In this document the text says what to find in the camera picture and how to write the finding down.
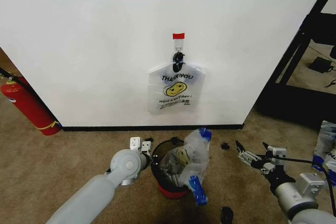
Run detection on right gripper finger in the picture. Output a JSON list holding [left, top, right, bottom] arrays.
[[235, 140, 265, 170], [262, 142, 279, 168]]

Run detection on black mesh red trash bin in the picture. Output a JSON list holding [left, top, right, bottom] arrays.
[[150, 140, 203, 200]]

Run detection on smiley thank you plastic bag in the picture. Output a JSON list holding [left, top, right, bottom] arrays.
[[146, 60, 207, 116]]

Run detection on pile of plastic bags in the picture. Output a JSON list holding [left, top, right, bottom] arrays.
[[311, 120, 336, 173]]

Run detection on black power adapter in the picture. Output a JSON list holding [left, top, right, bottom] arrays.
[[308, 56, 333, 74]]

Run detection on red fire extinguisher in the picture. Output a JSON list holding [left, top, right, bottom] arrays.
[[0, 68, 62, 136]]

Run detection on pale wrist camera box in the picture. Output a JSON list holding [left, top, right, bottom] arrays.
[[141, 141, 153, 154], [272, 147, 288, 160]]

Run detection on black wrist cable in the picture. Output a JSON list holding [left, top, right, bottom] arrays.
[[277, 155, 335, 209]]

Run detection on clear bag with blue handles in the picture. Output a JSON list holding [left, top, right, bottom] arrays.
[[158, 127, 214, 207]]

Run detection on black metal frame rack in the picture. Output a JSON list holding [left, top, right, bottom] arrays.
[[255, 0, 336, 131]]

